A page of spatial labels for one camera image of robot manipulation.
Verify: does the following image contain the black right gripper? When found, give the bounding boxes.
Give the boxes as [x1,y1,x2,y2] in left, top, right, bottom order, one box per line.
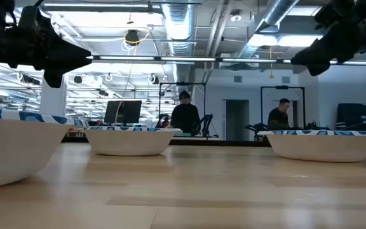
[290,0,366,78]

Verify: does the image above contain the person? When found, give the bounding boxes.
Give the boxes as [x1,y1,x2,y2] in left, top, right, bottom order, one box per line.
[267,97,294,131]
[170,90,201,135]

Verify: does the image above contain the white pillar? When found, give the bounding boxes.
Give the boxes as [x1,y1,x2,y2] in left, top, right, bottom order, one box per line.
[39,74,68,117]

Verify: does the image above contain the blue patterned paper bowl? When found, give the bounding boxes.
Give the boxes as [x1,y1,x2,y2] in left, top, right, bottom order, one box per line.
[0,107,90,191]
[257,129,366,163]
[83,126,184,157]

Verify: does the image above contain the black aluminium table frame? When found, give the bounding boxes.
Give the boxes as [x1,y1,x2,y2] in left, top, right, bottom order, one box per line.
[60,135,366,156]

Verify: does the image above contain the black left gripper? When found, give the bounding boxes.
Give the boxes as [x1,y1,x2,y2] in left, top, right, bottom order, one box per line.
[0,0,93,89]

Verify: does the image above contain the black background station frame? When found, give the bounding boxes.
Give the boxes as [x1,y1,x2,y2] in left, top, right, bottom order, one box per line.
[158,81,207,137]
[260,85,306,128]

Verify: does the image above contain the black ceiling device yellow ring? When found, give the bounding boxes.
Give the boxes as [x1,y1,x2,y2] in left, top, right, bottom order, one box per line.
[124,29,142,47]

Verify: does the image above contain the dark background monitor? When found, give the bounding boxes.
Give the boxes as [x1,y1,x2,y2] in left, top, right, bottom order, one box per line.
[104,100,143,127]

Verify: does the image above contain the yellow hanging cord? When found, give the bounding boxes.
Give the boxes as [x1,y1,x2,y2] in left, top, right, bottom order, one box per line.
[268,46,275,80]

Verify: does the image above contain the black cabinet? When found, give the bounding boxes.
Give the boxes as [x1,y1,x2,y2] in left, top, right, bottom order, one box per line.
[335,102,366,131]

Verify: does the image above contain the grey door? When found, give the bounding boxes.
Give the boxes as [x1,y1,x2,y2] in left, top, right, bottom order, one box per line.
[225,99,250,141]

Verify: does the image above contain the long ceiling light bar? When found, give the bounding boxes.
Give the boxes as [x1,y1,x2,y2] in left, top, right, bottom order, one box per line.
[87,55,366,66]

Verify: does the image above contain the silver ceiling duct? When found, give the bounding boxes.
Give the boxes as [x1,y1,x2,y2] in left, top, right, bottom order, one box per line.
[161,2,197,58]
[235,0,301,60]

